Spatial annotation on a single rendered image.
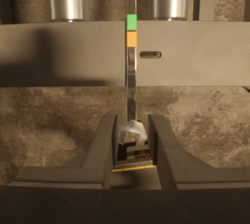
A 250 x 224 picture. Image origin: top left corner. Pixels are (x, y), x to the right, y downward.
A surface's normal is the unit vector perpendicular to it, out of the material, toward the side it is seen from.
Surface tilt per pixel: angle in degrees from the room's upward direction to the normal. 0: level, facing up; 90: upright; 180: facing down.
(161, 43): 0
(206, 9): 0
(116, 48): 0
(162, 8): 31
